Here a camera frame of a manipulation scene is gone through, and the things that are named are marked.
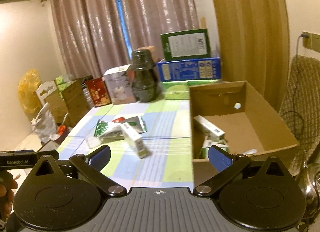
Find wall power socket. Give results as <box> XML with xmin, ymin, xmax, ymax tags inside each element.
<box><xmin>302</xmin><ymin>31</ymin><xmax>320</xmax><ymax>53</ymax></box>

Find silver green foil pouch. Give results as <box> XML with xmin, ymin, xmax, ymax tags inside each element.
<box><xmin>124</xmin><ymin>116</ymin><xmax>148</xmax><ymax>134</ymax></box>

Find red candy wrapper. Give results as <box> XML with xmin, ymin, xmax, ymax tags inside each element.
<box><xmin>112</xmin><ymin>117</ymin><xmax>125</xmax><ymax>123</ymax></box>

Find clear plastic container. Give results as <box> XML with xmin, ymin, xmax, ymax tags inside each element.
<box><xmin>85</xmin><ymin>136</ymin><xmax>105</xmax><ymax>149</ymax></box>

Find stacked dark green pots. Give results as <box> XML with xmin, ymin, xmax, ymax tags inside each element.
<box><xmin>129</xmin><ymin>46</ymin><xmax>159</xmax><ymax>102</ymax></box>

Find green leaf foil pouch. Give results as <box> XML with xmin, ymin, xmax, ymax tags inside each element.
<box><xmin>93</xmin><ymin>120</ymin><xmax>124</xmax><ymax>139</ymax></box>

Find beige curtain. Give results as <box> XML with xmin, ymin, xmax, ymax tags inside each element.
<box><xmin>50</xmin><ymin>0</ymin><xmax>199</xmax><ymax>78</ymax></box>

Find green white medicine box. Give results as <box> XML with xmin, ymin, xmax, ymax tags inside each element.
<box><xmin>121</xmin><ymin>123</ymin><xmax>149</xmax><ymax>159</ymax></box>

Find blue product box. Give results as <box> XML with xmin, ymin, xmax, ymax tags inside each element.
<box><xmin>157</xmin><ymin>58</ymin><xmax>221</xmax><ymax>82</ymax></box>

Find green tissue pack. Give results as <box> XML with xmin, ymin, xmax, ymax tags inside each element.
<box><xmin>161</xmin><ymin>79</ymin><xmax>220</xmax><ymax>100</ymax></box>

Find person hand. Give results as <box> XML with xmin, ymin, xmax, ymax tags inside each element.
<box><xmin>1</xmin><ymin>171</ymin><xmax>21</xmax><ymax>222</ymax></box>

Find woven chair back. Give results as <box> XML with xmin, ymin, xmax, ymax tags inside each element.
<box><xmin>279</xmin><ymin>56</ymin><xmax>319</xmax><ymax>169</ymax></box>

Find white humidifier box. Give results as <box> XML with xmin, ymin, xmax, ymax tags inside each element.
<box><xmin>103</xmin><ymin>64</ymin><xmax>136</xmax><ymax>105</ymax></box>

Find large brown cardboard box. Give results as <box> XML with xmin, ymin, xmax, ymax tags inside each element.
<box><xmin>189</xmin><ymin>81</ymin><xmax>298</xmax><ymax>186</ymax></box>

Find white plastic spoon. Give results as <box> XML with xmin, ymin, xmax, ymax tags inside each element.
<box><xmin>242</xmin><ymin>149</ymin><xmax>258</xmax><ymax>155</ymax></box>

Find yellow plastic bag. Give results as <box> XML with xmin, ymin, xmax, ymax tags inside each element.
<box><xmin>17</xmin><ymin>69</ymin><xmax>42</xmax><ymax>115</ymax></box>

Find red gift box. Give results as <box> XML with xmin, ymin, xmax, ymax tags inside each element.
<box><xmin>86</xmin><ymin>77</ymin><xmax>111</xmax><ymax>107</ymax></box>

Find golden curtain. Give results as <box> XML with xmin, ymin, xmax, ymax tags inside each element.
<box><xmin>213</xmin><ymin>0</ymin><xmax>290</xmax><ymax>110</ymax></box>

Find green white product box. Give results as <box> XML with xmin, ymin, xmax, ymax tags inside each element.
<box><xmin>161</xmin><ymin>29</ymin><xmax>212</xmax><ymax>62</ymax></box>

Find brown cartons stack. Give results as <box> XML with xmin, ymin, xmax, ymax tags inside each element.
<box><xmin>35</xmin><ymin>75</ymin><xmax>89</xmax><ymax>127</ymax></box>

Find checkered tablecloth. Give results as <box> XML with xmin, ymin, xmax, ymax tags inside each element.
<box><xmin>58</xmin><ymin>99</ymin><xmax>194</xmax><ymax>189</ymax></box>

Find crumpled white plastic bag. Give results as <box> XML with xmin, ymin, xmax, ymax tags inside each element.
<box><xmin>31</xmin><ymin>103</ymin><xmax>60</xmax><ymax>144</ymax></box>

